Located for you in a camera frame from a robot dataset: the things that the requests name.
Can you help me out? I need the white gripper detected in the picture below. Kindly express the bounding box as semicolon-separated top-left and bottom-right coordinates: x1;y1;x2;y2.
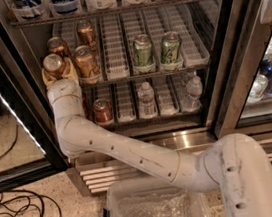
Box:
41;58;82;104

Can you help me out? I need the orange can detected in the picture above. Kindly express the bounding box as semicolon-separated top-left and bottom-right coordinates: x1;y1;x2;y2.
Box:
43;53;66;80
76;20;98;52
74;45;100;79
47;36;71;57

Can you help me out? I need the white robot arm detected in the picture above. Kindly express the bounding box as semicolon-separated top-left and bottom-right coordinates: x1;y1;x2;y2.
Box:
41;66;272;217

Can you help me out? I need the open glass fridge door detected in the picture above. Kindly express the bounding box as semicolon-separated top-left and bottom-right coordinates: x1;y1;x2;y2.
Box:
0;0;68;193

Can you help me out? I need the left green can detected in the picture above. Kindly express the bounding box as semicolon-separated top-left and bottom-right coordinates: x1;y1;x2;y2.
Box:
132;34;154;68

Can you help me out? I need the green can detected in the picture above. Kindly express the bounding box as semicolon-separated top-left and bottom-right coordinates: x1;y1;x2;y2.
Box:
160;31;181;65
132;34;154;68

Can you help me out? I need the right green can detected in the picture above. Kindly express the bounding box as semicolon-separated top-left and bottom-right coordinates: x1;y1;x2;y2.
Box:
160;31;181;65

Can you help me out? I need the stainless steel fridge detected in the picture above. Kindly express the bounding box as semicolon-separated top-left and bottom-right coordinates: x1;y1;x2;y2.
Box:
10;0;272;194

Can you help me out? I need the closed right fridge door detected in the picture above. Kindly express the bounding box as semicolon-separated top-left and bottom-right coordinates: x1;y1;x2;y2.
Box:
205;0;272;138

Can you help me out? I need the silver can behind door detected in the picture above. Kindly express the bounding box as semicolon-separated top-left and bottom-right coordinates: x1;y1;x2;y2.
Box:
247;74;268;104

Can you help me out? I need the blue pepsi bottle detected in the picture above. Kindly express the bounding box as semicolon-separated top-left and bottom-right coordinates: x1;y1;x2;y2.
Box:
12;0;44;20
51;0;78;14

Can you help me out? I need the left blue pepsi bottle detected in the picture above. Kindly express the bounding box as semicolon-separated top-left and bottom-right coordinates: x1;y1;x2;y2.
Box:
12;0;44;20

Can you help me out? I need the middle water bottle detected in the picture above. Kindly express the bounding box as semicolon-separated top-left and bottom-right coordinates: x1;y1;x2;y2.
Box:
137;82;157;118

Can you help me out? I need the water bottle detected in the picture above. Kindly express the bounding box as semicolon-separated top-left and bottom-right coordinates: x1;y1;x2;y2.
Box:
137;82;157;118
180;70;197;87
184;76;203;112

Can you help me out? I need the right rear water bottle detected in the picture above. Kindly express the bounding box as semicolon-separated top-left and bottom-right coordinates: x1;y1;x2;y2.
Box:
180;70;197;87

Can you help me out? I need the right front water bottle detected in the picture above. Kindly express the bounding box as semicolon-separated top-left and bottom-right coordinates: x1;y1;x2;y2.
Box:
184;76;203;112

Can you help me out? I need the clear plastic bin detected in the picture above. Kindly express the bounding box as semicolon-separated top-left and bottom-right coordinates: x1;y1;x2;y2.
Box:
103;176;210;217

